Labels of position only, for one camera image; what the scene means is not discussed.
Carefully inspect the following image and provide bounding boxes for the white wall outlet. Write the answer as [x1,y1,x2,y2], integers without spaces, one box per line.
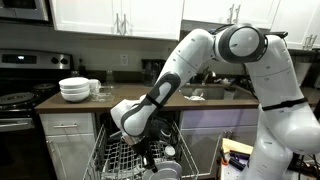
[120,53,129,66]

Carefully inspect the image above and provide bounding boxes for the white kitchen drawer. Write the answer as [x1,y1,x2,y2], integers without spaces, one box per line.
[39,112,98,136]

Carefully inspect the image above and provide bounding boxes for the white wire dish rack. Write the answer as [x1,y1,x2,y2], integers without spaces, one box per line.
[82,121,200,180]

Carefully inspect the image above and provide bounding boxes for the white stacked bowl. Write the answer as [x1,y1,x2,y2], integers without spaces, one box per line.
[59,85,91,95]
[60,90,91,103]
[58,77,90,89]

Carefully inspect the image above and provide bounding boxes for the clear glass jar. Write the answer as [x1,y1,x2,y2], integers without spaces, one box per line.
[105,69,116,88]

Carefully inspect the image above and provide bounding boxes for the small white bowl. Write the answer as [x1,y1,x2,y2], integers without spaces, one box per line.
[164,145,177,158]

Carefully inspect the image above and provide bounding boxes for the clear glass food container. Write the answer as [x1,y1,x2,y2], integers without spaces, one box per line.
[90,85,115,103]

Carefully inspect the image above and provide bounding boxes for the dark bottle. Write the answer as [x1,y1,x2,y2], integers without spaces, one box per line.
[78,56,87,77]

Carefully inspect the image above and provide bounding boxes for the white base cabinet door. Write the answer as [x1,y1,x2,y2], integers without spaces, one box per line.
[44,133,98,180]

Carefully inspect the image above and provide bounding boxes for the grey cup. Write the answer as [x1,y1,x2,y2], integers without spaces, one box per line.
[223,87,237,100]

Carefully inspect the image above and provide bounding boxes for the white sink cabinet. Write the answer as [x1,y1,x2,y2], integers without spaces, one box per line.
[179,109,261,178]

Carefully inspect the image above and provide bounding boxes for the steel kitchen sink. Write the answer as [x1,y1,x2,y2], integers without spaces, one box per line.
[179,84,258,101]

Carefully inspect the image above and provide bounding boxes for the silver drawer handle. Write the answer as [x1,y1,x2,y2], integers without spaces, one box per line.
[53,123,78,129]

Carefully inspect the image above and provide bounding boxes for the silver cabinet handle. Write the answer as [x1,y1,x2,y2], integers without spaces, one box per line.
[122,13,129,36]
[114,13,121,35]

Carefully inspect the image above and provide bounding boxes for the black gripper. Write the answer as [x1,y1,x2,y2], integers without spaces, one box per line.
[134,134,159,174]

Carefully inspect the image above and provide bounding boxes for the yellow wood board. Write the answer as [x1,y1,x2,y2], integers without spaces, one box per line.
[221,137,254,156]

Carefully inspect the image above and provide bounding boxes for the orange handled tool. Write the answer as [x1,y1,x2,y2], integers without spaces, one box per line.
[218,146,230,167]

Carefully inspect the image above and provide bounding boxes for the black clamp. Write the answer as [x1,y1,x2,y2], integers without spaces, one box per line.
[228,149,251,172]

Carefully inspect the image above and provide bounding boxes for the black steel stove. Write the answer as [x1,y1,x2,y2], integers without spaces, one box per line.
[0,49,73,180]

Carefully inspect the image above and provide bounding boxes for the white dinner plate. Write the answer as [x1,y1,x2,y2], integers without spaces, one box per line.
[148,168,179,180]
[142,160,184,180]

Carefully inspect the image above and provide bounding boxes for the white mug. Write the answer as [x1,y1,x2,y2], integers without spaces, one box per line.
[88,78,102,94]

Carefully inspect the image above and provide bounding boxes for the white rag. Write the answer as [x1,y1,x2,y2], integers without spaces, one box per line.
[183,93,206,102]

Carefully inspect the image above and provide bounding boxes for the steel faucet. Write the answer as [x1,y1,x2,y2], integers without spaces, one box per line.
[199,66,218,86]

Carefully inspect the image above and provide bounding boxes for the steel microwave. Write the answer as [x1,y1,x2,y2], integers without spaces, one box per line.
[0,0,51,23]

